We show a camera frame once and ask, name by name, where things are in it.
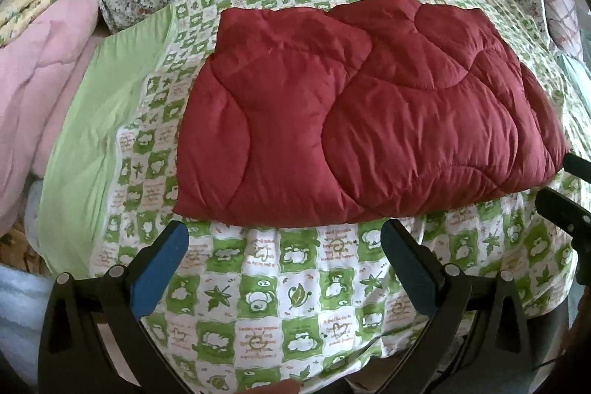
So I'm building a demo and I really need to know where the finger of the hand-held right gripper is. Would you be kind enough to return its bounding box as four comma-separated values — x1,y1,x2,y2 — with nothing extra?
536,187,591,239
562,151,591,179

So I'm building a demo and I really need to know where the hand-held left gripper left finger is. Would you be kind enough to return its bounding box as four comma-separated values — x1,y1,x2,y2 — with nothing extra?
38,219,204,394

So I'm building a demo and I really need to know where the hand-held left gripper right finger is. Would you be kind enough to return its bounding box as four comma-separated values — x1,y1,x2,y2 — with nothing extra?
381,219,539,394

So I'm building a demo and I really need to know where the red quilted blanket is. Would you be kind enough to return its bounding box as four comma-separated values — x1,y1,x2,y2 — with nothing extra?
173,0,570,223

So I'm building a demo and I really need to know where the green checked bed sheet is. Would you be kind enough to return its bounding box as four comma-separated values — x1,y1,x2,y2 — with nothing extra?
37,0,583,394

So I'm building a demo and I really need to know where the pale blue cloth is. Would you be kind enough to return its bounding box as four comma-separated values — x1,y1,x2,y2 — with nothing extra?
0,265,54,360

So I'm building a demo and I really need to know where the white pink-patterned pillow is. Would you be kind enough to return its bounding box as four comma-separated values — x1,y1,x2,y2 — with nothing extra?
540,0,591,58

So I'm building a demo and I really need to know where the pink blanket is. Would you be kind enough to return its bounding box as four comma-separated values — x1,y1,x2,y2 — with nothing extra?
0,4,107,235

